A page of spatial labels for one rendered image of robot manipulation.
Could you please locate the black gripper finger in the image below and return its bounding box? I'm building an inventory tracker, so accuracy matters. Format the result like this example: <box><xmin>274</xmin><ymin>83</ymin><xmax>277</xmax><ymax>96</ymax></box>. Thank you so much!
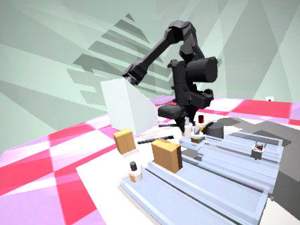
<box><xmin>174</xmin><ymin>113</ymin><xmax>188</xmax><ymax>133</ymax></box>
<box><xmin>184</xmin><ymin>106</ymin><xmax>199</xmax><ymax>124</ymax></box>

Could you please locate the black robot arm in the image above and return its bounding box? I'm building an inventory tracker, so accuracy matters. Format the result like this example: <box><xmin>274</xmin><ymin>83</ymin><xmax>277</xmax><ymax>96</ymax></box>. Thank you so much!
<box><xmin>122</xmin><ymin>19</ymin><xmax>218</xmax><ymax>109</ymax></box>

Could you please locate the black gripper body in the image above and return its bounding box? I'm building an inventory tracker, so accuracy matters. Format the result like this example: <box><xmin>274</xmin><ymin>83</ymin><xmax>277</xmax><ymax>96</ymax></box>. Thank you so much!
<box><xmin>157</xmin><ymin>81</ymin><xmax>196</xmax><ymax>120</ymax></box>

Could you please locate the tan cardboard box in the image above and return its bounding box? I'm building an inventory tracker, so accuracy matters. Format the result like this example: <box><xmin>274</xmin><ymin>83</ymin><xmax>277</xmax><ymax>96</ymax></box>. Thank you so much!
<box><xmin>151</xmin><ymin>138</ymin><xmax>183</xmax><ymax>174</ymax></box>

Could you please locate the tan wooden block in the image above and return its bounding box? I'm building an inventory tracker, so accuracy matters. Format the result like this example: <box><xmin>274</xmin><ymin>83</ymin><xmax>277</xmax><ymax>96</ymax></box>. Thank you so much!
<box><xmin>113</xmin><ymin>129</ymin><xmax>136</xmax><ymax>155</ymax></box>

